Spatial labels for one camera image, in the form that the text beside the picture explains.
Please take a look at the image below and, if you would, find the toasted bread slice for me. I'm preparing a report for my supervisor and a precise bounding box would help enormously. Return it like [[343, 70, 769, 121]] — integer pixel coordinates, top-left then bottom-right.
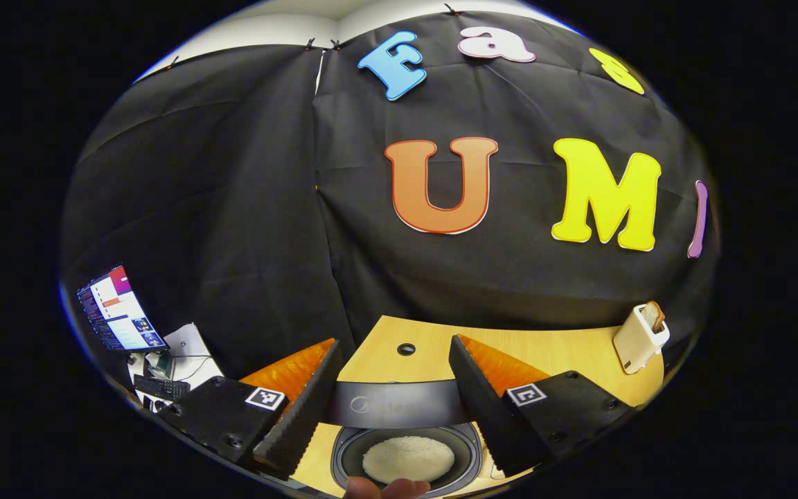
[[641, 300, 666, 332]]

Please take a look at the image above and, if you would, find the black keyboard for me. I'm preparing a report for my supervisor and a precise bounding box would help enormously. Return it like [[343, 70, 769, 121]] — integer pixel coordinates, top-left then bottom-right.
[[134, 374, 190, 401]]

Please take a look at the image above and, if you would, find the computer monitor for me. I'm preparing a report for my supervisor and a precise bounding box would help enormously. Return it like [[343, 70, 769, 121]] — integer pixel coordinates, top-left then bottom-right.
[[77, 263, 168, 353]]

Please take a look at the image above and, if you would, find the black backdrop cloth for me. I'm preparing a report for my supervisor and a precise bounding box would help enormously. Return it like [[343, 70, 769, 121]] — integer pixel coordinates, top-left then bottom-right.
[[60, 10, 722, 378]]

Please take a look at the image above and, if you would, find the dark grey rice cooker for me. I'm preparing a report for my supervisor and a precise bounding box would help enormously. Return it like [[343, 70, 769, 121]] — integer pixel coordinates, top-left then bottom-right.
[[326, 380, 486, 499]]

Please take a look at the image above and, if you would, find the white side table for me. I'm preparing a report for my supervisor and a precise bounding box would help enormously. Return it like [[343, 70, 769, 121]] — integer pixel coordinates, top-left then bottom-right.
[[127, 322, 225, 411]]

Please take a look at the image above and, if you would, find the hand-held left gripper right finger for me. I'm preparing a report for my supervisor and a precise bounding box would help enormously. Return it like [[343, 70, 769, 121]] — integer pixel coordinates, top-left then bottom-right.
[[449, 335, 634, 475]]

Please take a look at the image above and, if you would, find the white toaster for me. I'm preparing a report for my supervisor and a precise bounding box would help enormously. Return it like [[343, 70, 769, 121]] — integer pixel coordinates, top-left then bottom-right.
[[612, 303, 671, 375]]

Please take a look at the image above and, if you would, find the white rice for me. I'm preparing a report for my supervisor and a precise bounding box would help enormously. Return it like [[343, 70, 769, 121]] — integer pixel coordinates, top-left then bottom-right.
[[363, 437, 455, 484]]

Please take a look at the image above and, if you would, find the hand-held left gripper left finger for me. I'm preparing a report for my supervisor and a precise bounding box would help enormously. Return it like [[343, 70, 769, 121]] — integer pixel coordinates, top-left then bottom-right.
[[157, 338, 343, 480]]

